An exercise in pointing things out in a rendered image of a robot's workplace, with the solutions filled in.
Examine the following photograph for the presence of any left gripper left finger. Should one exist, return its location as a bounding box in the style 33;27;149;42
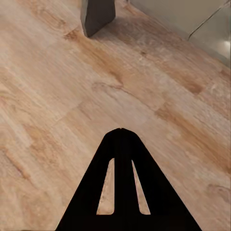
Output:
56;128;128;231

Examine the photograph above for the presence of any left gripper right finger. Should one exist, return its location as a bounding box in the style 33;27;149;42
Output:
121;128;202;231

